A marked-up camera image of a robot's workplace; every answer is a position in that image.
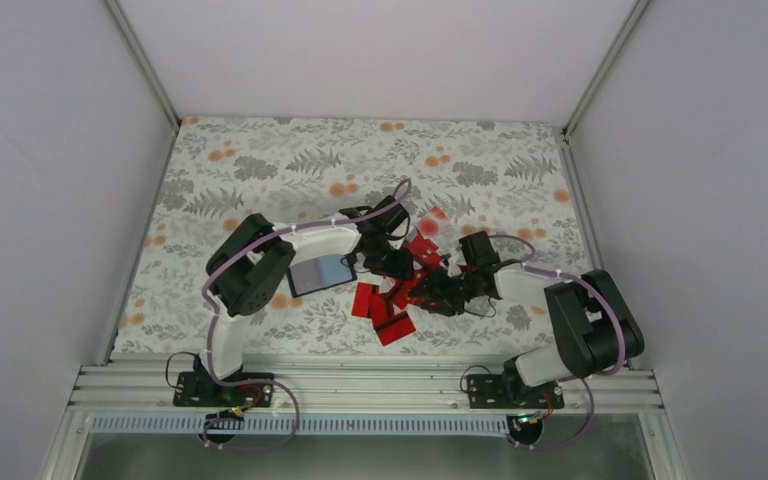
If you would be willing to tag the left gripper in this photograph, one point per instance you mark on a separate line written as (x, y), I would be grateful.
(397, 269)

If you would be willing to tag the red card top centre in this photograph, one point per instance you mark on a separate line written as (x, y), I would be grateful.
(424, 252)

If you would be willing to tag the red card front bottom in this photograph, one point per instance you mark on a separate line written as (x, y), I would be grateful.
(391, 327)

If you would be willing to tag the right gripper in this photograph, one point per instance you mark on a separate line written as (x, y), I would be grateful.
(436, 281)

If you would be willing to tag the aluminium rail frame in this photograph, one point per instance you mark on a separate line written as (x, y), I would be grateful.
(377, 384)

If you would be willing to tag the black leather card holder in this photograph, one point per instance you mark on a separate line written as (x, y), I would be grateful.
(319, 274)

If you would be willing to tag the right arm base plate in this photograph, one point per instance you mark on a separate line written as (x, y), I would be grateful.
(493, 392)

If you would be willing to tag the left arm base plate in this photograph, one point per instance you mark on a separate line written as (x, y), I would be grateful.
(197, 389)

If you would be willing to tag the red card left edge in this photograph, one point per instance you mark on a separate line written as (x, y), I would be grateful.
(364, 292)

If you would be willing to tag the white red circle card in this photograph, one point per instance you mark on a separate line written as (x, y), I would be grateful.
(434, 224)

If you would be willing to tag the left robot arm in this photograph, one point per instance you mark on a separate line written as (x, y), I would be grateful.
(248, 268)

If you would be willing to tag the floral patterned table mat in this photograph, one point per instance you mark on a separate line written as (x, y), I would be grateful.
(506, 179)

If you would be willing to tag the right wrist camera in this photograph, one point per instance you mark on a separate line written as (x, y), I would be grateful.
(456, 264)

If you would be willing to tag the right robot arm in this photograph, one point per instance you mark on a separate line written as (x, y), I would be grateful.
(594, 331)

